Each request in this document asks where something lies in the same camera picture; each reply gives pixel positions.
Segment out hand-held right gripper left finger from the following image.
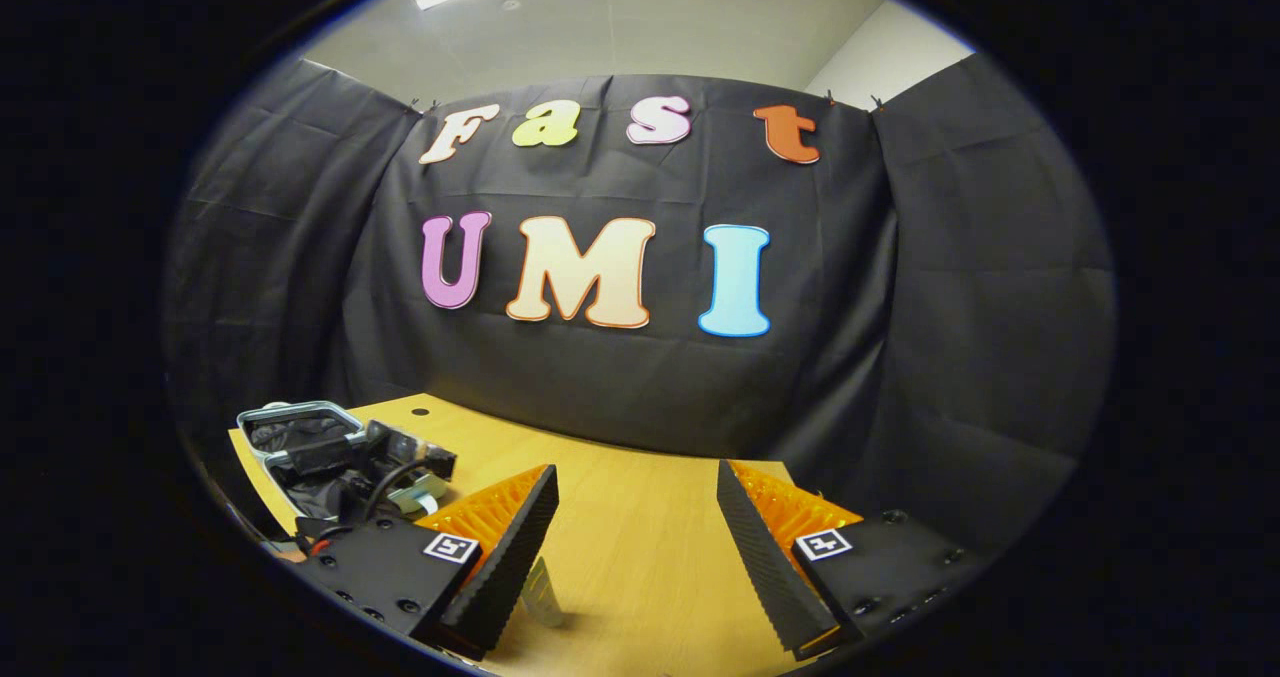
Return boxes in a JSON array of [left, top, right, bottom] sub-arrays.
[[300, 464, 561, 664]]

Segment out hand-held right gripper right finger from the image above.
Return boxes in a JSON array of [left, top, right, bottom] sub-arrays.
[[716, 461, 996, 658]]

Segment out white green skin care tube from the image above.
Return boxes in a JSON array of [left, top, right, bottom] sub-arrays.
[[518, 555, 564, 628]]

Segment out light blue suitcase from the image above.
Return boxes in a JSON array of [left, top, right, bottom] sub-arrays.
[[236, 400, 463, 543]]

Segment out black backdrop cloth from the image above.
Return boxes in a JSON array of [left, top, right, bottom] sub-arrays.
[[165, 52, 1116, 558]]

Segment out black cable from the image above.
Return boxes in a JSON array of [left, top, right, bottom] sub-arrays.
[[362, 457, 433, 520]]

